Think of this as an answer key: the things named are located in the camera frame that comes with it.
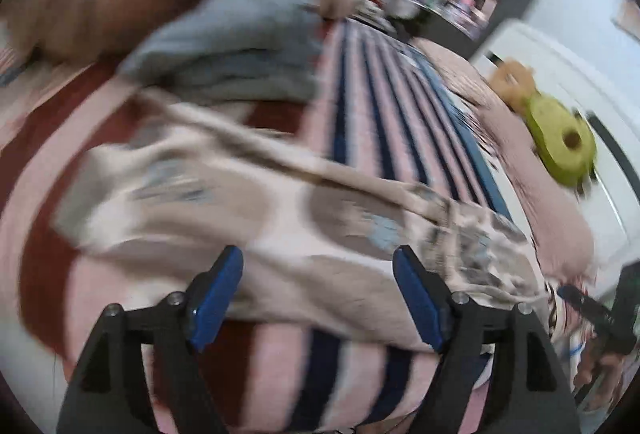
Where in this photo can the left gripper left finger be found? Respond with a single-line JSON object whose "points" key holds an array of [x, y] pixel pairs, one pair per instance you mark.
{"points": [[108, 391]]}

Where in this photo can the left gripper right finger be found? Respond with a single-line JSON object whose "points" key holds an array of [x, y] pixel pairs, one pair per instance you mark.
{"points": [[527, 393]]}

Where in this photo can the bear print pyjama pants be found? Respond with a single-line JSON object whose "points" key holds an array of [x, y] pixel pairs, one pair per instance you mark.
{"points": [[317, 237]]}

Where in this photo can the person's right hand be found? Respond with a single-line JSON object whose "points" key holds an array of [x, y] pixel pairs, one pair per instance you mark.
{"points": [[602, 376]]}

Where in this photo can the pink ribbed pillow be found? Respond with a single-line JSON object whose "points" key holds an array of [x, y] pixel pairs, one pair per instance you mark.
{"points": [[563, 238]]}

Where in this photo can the white bed headboard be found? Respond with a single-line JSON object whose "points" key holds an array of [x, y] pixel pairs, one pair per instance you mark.
{"points": [[611, 205]]}

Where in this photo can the green avocado plush pillow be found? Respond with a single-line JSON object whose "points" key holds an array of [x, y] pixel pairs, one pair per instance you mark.
{"points": [[563, 140]]}

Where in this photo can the floral pillow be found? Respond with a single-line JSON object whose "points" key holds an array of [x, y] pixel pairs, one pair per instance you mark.
{"points": [[459, 75]]}

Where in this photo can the tan bear plush toy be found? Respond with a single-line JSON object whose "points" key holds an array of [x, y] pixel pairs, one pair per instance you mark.
{"points": [[514, 84]]}

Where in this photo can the grey blue crumpled garment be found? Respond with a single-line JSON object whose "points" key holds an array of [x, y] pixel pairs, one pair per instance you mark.
{"points": [[233, 50]]}

